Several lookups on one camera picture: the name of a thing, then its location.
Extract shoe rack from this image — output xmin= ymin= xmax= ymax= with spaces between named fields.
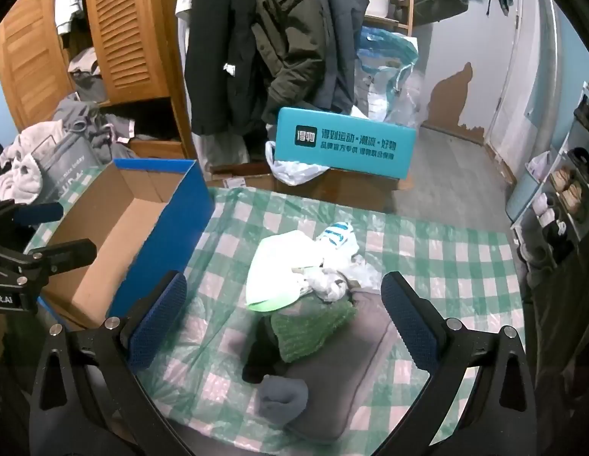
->
xmin=505 ymin=81 xmax=589 ymax=286

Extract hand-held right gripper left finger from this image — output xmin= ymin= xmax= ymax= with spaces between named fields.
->
xmin=28 ymin=271 xmax=200 ymax=456

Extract grey coat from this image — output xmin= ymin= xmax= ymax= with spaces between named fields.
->
xmin=308 ymin=0 xmax=371 ymax=112

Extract blue cardboard box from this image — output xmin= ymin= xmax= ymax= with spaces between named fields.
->
xmin=24 ymin=159 xmax=216 ymax=331

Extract white and green cloth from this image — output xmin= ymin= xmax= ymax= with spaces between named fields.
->
xmin=245 ymin=230 xmax=324 ymax=314

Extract clear plastic bag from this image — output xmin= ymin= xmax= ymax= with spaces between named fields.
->
xmin=384 ymin=71 xmax=428 ymax=129

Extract black cloth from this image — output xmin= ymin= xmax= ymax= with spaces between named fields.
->
xmin=241 ymin=318 xmax=288 ymax=385

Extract wooden panelled wardrobe door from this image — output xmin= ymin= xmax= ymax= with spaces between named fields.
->
xmin=0 ymin=0 xmax=77 ymax=129

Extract grey-blue sock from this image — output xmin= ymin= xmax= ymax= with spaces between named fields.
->
xmin=256 ymin=374 xmax=308 ymax=426

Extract wooden wardrobe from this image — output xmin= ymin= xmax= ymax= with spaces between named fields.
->
xmin=0 ymin=0 xmax=200 ymax=162

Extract grey folded clothes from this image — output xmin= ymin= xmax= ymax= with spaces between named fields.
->
xmin=69 ymin=47 xmax=107 ymax=103

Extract light grey hanging cloth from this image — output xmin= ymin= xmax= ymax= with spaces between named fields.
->
xmin=194 ymin=128 xmax=252 ymax=172

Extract group of assorted shoes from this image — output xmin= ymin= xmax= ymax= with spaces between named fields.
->
xmin=527 ymin=147 xmax=589 ymax=267

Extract grey printed tote bag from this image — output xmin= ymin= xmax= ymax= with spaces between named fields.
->
xmin=31 ymin=130 xmax=105 ymax=205

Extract teal printed box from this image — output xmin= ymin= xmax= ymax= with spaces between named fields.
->
xmin=274 ymin=107 xmax=416 ymax=181

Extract dark navy jacket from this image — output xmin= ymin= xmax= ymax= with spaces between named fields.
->
xmin=184 ymin=0 xmax=276 ymax=136

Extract white crumpled sock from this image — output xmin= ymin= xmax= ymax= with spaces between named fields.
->
xmin=306 ymin=259 xmax=381 ymax=302

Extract olive green jacket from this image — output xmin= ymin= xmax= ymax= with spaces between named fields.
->
xmin=251 ymin=0 xmax=340 ymax=127

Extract green checked tablecloth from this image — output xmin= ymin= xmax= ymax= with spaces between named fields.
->
xmin=24 ymin=161 xmax=527 ymax=456

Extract blue plastic bag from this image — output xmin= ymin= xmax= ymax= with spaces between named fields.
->
xmin=356 ymin=26 xmax=418 ymax=122

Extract brown cardboard box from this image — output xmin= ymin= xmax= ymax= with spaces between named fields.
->
xmin=206 ymin=161 xmax=400 ymax=214

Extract grey sock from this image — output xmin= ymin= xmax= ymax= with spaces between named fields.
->
xmin=256 ymin=290 xmax=430 ymax=442

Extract white blue striped sock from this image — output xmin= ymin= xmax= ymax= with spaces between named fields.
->
xmin=316 ymin=221 xmax=359 ymax=260

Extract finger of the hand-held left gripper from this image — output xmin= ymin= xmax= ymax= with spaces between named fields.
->
xmin=0 ymin=240 xmax=98 ymax=290
xmin=0 ymin=202 xmax=65 ymax=226

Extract white plastic bag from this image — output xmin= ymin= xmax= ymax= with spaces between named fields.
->
xmin=265 ymin=140 xmax=330 ymax=186

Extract grey hoodie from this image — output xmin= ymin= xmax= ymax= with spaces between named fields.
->
xmin=52 ymin=95 xmax=138 ymax=162

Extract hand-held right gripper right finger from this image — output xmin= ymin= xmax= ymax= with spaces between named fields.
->
xmin=380 ymin=271 xmax=537 ymax=456

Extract white door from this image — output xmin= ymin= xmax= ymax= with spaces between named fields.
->
xmin=484 ymin=0 xmax=561 ymax=186

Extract wooden louvered wardrobe door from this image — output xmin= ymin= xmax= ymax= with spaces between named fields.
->
xmin=83 ymin=0 xmax=174 ymax=105

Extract white towel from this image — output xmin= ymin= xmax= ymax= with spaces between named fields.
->
xmin=0 ymin=121 xmax=67 ymax=200

